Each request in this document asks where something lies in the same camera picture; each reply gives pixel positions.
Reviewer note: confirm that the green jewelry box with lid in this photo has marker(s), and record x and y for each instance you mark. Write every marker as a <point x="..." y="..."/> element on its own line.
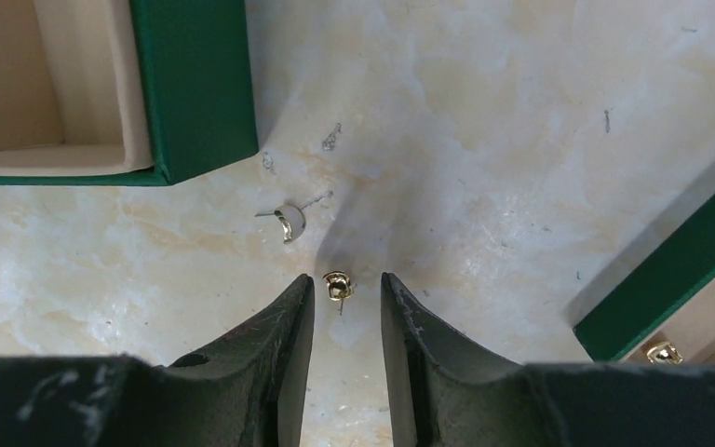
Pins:
<point x="133" y="93"/>

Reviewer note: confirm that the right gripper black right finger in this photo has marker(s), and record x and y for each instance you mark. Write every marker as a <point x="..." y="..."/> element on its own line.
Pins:
<point x="444" y="389"/>

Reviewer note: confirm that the gold stud earring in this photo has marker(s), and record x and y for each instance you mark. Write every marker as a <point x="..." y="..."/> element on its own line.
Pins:
<point x="663" y="353"/>
<point x="339" y="287"/>

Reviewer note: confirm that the green compartment jewelry tray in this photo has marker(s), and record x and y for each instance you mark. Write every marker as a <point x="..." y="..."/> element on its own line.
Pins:
<point x="665" y="280"/>

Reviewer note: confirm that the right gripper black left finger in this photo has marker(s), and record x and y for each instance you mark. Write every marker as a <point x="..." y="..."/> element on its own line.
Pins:
<point x="245" y="388"/>

